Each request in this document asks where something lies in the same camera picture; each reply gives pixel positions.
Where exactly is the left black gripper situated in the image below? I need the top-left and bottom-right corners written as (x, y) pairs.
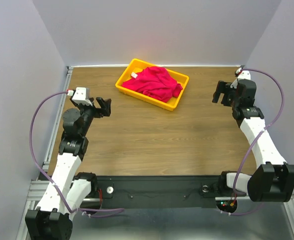
top-left (70, 97), bottom-right (111, 137)

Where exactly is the red t shirt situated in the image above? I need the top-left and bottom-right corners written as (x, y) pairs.
top-left (122, 66), bottom-right (183, 103)

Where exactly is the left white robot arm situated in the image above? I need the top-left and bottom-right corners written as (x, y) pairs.
top-left (25, 97), bottom-right (111, 240)

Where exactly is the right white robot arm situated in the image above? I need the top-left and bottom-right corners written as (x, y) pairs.
top-left (212, 79), bottom-right (294, 202)

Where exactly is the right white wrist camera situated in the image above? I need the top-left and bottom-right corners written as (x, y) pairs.
top-left (231, 66), bottom-right (251, 89)

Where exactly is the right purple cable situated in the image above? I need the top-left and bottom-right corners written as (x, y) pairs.
top-left (220, 68), bottom-right (286, 216)

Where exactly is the purple cable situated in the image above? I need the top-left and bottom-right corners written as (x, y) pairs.
top-left (29, 90), bottom-right (125, 219)
top-left (220, 68), bottom-right (286, 216)

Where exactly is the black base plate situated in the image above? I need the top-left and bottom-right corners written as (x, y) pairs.
top-left (69, 175), bottom-right (247, 210)

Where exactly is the aluminium frame rail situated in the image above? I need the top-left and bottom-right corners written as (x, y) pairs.
top-left (15, 66), bottom-right (74, 240)

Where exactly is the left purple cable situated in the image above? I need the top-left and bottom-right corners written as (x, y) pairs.
top-left (29, 90), bottom-right (125, 219)

